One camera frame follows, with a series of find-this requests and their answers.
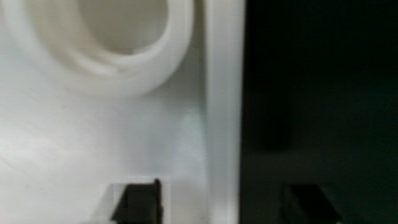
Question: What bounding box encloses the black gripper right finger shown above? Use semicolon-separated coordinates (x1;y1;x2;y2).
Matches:
280;184;342;224

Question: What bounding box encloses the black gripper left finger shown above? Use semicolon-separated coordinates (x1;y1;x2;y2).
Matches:
109;179;163;224

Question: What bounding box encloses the white square tabletop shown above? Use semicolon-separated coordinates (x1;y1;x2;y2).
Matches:
0;0;244;224

